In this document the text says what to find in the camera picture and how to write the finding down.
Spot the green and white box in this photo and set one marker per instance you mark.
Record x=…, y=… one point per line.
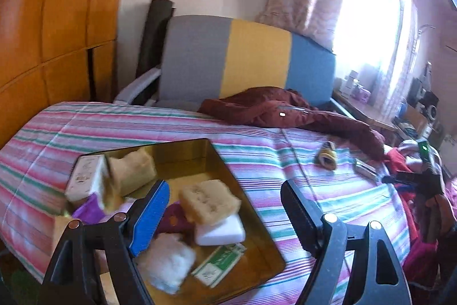
x=217, y=264

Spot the blue bucket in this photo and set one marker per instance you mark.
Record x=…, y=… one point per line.
x=403, y=110

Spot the person's right hand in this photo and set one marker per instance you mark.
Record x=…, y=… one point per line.
x=446, y=215

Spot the cream cardboard box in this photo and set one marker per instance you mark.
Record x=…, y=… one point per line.
x=84, y=176

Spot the small yellow toy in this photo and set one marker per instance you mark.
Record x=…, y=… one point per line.
x=326, y=158

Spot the gold tray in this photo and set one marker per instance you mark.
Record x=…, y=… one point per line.
x=192, y=162

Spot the red blanket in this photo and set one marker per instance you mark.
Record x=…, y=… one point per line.
x=394, y=160

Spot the clear snack packet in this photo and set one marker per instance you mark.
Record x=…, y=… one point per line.
x=364, y=169

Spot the brown cardboard box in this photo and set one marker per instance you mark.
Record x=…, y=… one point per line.
x=419, y=122

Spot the wooden desk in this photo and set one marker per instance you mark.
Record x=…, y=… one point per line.
x=360, y=108

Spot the white foam block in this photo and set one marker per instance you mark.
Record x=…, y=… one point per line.
x=221, y=233

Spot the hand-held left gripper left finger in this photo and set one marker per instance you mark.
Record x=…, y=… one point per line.
x=151, y=215

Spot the black electronic device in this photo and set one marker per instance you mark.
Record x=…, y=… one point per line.
x=426, y=101

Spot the magenta cloth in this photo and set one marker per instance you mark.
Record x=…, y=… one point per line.
x=421, y=262

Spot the white cotton wad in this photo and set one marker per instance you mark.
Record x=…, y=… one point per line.
x=167, y=262

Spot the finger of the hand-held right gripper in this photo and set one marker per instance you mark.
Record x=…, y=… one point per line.
x=391, y=179
x=410, y=174

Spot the grey yellow blue headboard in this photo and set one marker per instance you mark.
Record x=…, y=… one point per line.
x=257, y=58

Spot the grey bed rail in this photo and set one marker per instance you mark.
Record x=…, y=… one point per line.
x=137, y=85

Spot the orange wooden wardrobe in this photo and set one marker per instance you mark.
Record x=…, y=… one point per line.
x=53, y=22

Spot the purple packet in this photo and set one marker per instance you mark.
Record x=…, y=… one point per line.
x=87, y=212

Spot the bright window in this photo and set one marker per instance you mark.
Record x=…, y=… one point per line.
x=367, y=5

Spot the maroon cloth piece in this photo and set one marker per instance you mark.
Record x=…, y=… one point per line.
x=175, y=222

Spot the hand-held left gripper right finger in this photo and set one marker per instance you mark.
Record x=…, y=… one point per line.
x=300, y=215

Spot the mauve ribbed sweater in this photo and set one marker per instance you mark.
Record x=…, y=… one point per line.
x=407, y=147

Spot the yellow sponge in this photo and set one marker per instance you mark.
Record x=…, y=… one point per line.
x=209, y=201
x=132, y=169
x=110, y=196

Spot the dark red down jacket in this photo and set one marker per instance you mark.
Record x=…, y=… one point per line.
x=271, y=108

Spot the purple box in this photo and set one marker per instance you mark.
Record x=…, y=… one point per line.
x=362, y=93

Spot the stack of white boxes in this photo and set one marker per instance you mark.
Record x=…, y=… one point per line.
x=348, y=83

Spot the striped blanket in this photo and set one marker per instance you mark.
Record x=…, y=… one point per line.
x=142, y=122

